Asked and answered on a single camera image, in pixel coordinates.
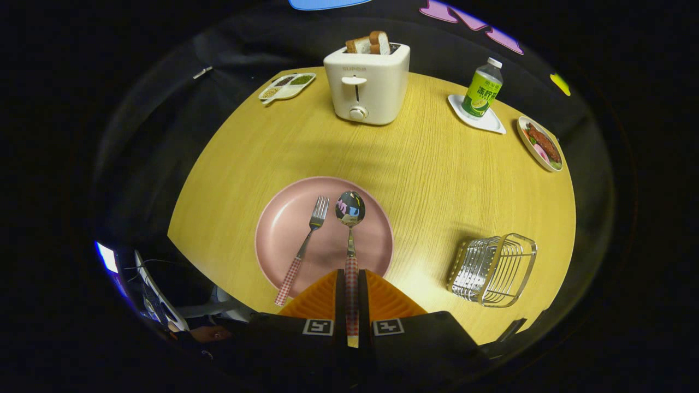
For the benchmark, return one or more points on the pink round plate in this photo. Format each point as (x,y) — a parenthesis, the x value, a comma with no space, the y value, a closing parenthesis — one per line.
(289,229)

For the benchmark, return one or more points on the white keyboard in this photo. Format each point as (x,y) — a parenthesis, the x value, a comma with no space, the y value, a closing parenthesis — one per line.
(158,297)

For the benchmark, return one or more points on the white cloth clip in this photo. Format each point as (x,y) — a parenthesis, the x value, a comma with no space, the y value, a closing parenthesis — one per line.
(202,72)

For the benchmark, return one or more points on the lit computer screen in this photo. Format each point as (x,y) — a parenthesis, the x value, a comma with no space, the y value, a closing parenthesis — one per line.
(108,259)

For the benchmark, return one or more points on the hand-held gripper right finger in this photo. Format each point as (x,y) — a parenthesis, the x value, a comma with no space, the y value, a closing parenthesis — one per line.
(363,295)

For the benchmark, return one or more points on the white compartment tray with beans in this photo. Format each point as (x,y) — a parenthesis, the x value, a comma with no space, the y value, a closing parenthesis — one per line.
(286,87)

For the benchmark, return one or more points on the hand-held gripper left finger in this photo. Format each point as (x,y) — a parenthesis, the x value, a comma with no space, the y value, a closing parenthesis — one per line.
(339,295)

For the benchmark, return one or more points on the silver metal drain basket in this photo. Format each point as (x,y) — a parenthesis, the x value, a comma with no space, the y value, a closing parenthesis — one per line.
(491,270)

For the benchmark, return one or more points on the white square coaster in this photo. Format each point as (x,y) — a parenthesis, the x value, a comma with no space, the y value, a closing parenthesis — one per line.
(489,123)

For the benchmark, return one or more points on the toast bread slice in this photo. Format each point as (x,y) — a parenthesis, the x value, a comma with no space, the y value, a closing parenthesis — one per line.
(357,45)
(380,42)

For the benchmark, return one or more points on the white toaster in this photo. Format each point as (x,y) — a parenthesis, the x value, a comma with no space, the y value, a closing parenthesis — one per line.
(377,87)

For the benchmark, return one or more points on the plate of toy food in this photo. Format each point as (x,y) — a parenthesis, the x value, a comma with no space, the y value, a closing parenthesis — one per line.
(540,144)

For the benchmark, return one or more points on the green label drink bottle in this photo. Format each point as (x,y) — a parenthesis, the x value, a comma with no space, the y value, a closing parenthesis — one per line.
(481,90)

